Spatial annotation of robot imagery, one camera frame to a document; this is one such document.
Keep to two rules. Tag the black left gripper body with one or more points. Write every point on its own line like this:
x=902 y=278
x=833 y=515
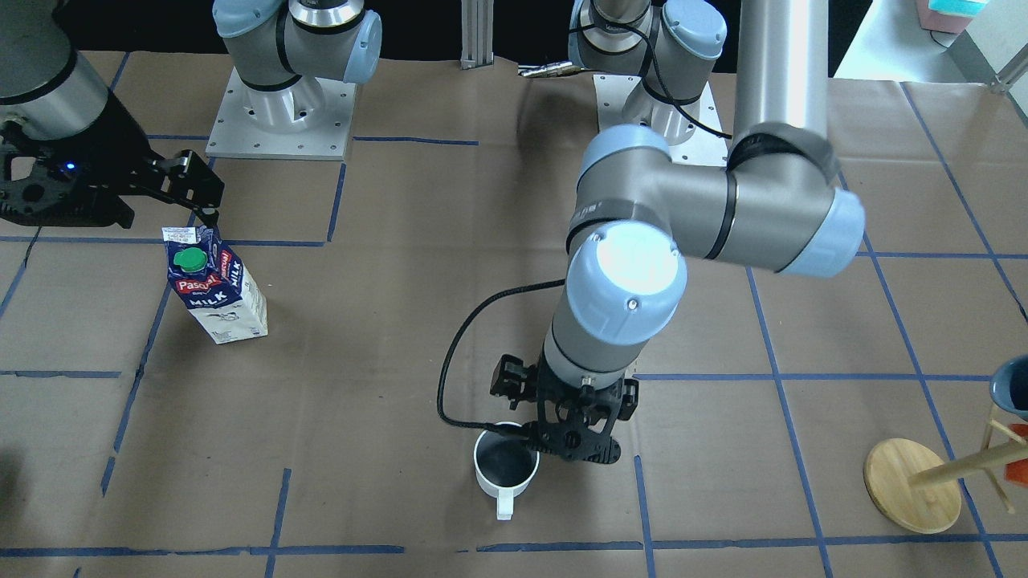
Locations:
x=514 y=377

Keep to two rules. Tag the wooden mug tree stand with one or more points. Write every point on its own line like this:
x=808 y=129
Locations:
x=914 y=487

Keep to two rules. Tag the white mug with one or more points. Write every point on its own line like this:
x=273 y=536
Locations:
x=504 y=467

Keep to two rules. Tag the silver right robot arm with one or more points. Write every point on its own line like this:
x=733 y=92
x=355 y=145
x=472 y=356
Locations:
x=49 y=84

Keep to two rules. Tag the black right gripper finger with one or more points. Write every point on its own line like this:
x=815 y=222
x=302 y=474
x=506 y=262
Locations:
x=201 y=194
x=180 y=166

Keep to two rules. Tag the blue white milk carton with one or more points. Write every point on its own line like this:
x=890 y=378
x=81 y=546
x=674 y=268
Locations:
x=214 y=284

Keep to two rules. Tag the blue bowl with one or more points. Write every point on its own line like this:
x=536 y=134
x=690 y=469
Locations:
x=1008 y=387

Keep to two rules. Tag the aluminium frame post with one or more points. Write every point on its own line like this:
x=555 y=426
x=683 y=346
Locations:
x=476 y=22

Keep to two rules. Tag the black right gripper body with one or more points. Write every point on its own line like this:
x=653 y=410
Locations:
x=112 y=148

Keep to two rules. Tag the pink teal box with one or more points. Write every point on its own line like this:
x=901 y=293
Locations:
x=947 y=16

